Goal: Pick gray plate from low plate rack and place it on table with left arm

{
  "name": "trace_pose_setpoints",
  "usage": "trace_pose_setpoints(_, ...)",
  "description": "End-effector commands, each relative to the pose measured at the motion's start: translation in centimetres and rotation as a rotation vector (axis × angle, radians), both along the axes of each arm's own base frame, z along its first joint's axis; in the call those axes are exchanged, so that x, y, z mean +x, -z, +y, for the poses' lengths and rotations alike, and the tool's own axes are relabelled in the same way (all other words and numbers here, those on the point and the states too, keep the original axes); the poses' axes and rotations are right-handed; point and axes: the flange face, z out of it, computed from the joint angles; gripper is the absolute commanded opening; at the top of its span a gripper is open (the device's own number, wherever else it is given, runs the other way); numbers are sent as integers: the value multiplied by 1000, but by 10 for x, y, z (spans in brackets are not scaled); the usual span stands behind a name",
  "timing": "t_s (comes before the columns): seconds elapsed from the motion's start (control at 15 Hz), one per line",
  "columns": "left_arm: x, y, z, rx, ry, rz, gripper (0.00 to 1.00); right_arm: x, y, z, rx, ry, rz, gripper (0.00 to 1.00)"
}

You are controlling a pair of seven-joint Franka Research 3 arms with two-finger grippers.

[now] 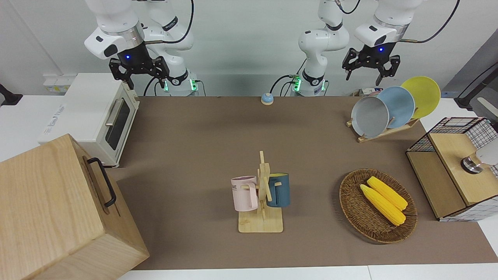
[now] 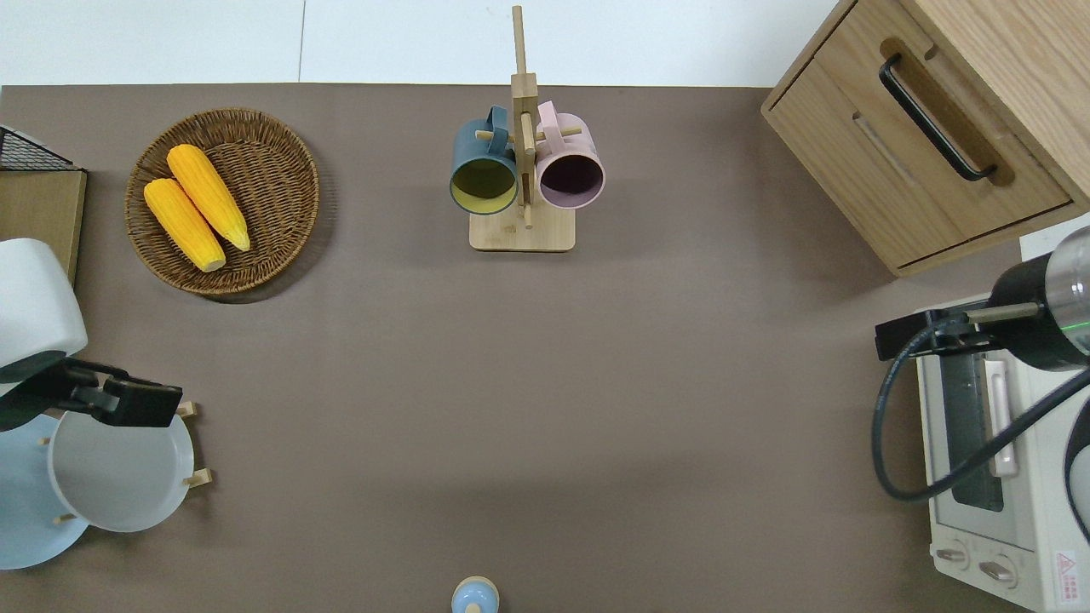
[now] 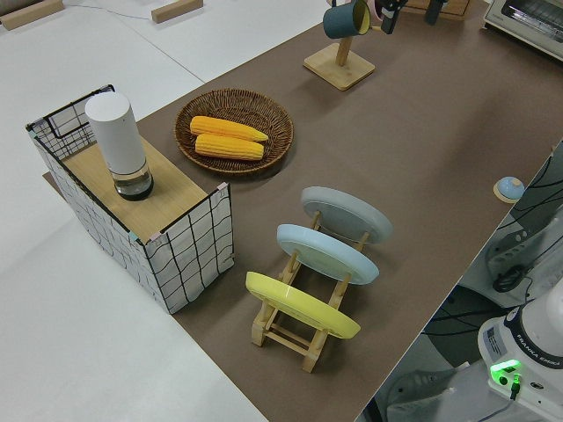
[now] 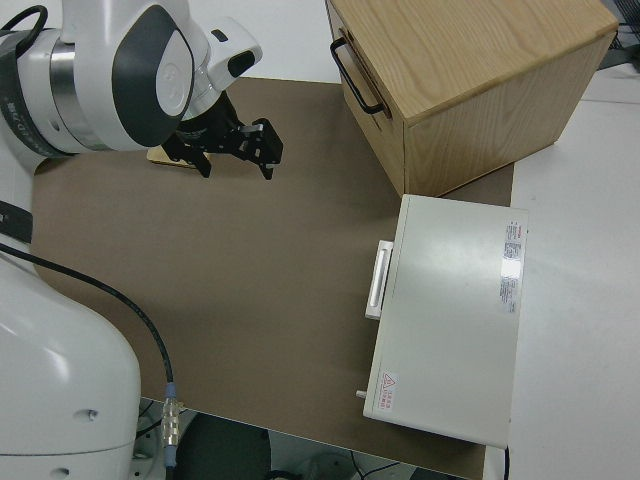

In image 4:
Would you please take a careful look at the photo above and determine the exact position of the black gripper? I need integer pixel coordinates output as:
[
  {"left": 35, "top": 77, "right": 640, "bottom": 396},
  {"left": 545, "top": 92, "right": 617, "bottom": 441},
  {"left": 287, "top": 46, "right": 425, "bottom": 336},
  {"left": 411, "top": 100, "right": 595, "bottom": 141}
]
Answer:
[{"left": 166, "top": 96, "right": 285, "bottom": 183}]

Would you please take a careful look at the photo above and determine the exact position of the small wooden block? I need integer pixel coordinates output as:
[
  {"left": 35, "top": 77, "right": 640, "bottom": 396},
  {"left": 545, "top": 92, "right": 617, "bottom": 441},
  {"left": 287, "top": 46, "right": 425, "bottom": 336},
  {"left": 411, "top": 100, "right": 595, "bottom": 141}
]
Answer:
[{"left": 145, "top": 145, "right": 197, "bottom": 172}]

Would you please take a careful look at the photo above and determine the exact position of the brown table mat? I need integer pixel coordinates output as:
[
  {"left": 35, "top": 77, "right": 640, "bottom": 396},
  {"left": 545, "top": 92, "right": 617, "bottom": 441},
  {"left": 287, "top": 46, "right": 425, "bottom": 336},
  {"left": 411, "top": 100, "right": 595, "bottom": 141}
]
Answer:
[{"left": 30, "top": 76, "right": 517, "bottom": 480}]

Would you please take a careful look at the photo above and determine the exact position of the wooden drawer cabinet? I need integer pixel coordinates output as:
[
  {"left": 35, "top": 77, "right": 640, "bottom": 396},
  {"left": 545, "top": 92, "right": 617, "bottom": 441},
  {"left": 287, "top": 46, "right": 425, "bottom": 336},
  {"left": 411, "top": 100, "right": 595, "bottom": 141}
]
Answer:
[{"left": 324, "top": 0, "right": 619, "bottom": 199}]

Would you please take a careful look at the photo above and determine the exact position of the white toaster oven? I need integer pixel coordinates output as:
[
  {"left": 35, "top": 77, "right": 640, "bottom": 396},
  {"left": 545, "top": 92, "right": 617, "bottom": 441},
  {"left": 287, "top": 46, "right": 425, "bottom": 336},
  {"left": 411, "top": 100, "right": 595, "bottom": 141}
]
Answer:
[{"left": 354, "top": 193, "right": 530, "bottom": 448}]

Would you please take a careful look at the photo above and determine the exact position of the black round stool seat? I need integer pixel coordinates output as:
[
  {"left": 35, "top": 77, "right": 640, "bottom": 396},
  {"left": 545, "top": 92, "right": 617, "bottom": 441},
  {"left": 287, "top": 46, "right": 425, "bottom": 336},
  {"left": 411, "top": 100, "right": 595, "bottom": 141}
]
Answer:
[{"left": 173, "top": 413, "right": 274, "bottom": 480}]

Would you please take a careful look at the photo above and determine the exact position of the dark background equipment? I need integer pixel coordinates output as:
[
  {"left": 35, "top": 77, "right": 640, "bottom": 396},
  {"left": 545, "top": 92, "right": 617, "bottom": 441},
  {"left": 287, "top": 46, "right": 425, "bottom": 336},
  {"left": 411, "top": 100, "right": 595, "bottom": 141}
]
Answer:
[{"left": 595, "top": 0, "right": 640, "bottom": 77}]

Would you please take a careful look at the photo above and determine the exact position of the black metal drawer handle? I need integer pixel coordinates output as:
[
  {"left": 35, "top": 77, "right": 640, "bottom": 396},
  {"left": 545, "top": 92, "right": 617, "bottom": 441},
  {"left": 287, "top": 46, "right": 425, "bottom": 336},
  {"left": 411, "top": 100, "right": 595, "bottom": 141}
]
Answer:
[{"left": 329, "top": 38, "right": 387, "bottom": 116}]

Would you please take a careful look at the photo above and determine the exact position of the black cable with metal connector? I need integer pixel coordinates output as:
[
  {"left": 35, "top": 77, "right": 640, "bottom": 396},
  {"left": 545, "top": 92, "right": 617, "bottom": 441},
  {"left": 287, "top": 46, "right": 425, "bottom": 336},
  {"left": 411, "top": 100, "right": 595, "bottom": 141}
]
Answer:
[{"left": 0, "top": 241, "right": 182, "bottom": 471}]

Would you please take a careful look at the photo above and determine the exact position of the black arm strap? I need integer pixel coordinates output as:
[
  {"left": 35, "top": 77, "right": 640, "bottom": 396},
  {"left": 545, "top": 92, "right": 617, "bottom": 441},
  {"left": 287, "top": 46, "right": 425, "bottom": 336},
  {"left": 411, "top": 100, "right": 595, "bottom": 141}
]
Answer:
[{"left": 0, "top": 199, "right": 34, "bottom": 242}]

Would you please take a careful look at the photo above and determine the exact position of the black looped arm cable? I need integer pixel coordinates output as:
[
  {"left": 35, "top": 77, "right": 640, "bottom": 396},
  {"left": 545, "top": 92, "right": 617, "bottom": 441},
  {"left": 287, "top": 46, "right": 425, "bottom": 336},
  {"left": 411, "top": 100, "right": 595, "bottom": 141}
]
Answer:
[{"left": 0, "top": 4, "right": 44, "bottom": 51}]

